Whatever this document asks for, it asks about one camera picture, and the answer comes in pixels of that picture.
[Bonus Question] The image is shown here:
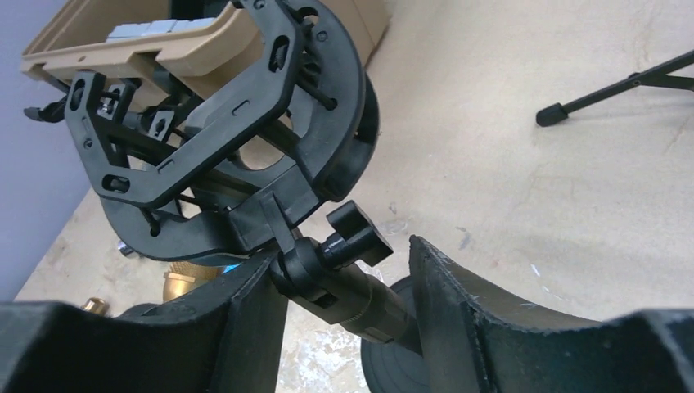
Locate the gold microphone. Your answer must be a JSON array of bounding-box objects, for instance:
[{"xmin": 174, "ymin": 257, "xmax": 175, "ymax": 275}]
[{"xmin": 162, "ymin": 261, "xmax": 223, "ymax": 302}]

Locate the tan plastic toolbox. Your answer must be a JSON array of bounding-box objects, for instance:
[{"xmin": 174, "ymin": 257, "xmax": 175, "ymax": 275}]
[{"xmin": 21, "ymin": 1, "xmax": 388, "ymax": 108}]

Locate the grey plastic organizer case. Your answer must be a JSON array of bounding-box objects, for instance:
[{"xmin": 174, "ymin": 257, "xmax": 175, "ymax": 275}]
[{"xmin": 106, "ymin": 18, "xmax": 214, "ymax": 42}]

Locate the black shock-mount desk stand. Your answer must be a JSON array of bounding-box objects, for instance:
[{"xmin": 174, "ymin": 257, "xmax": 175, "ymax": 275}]
[{"xmin": 65, "ymin": 1, "xmax": 430, "ymax": 392}]

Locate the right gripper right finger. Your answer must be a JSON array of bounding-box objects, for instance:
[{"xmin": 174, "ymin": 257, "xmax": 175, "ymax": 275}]
[{"xmin": 409, "ymin": 236, "xmax": 693, "ymax": 392}]

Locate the black tripod shock-mount stand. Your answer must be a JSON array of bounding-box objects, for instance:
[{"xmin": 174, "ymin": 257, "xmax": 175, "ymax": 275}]
[{"xmin": 535, "ymin": 51, "xmax": 693, "ymax": 127}]

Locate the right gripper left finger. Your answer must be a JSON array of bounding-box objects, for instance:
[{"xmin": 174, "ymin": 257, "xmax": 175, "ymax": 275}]
[{"xmin": 1, "ymin": 255, "xmax": 287, "ymax": 392}]

